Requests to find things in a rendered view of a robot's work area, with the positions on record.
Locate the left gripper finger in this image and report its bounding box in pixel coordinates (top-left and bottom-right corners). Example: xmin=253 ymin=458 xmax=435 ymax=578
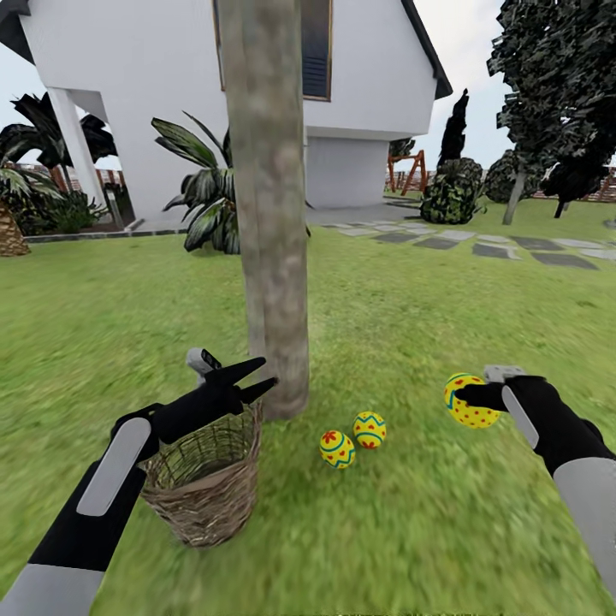
xmin=215 ymin=357 xmax=266 ymax=399
xmin=231 ymin=377 xmax=280 ymax=405

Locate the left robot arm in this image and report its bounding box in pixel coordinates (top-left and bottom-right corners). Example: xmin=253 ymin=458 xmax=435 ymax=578
xmin=0 ymin=347 xmax=280 ymax=616

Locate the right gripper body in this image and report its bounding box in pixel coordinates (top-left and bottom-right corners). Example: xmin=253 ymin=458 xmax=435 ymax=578
xmin=465 ymin=384 xmax=503 ymax=412

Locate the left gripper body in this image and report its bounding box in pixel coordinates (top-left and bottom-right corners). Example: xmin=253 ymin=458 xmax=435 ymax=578
xmin=178 ymin=370 xmax=245 ymax=434

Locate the wicker basket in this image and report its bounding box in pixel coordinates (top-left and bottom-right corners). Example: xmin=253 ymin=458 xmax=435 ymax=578
xmin=139 ymin=396 xmax=264 ymax=551

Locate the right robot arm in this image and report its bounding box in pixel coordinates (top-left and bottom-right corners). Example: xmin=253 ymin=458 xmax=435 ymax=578
xmin=455 ymin=364 xmax=616 ymax=604

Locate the easter egg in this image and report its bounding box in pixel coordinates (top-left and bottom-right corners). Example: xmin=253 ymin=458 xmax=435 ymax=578
xmin=320 ymin=430 xmax=355 ymax=469
xmin=445 ymin=373 xmax=501 ymax=429
xmin=353 ymin=412 xmax=386 ymax=449

